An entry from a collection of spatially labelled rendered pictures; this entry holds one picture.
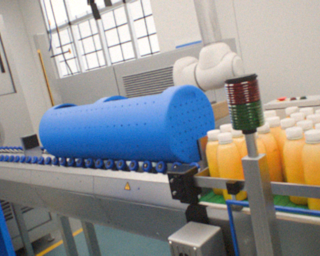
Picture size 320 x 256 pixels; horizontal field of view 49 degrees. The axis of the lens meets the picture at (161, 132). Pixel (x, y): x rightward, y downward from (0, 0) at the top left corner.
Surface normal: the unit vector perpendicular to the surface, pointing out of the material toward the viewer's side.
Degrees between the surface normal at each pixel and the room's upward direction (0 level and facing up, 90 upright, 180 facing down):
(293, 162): 90
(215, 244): 90
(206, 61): 84
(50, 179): 70
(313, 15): 90
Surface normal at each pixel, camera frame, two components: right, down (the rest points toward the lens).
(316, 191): -0.66, 0.26
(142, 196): -0.69, -0.07
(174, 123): 0.72, -0.03
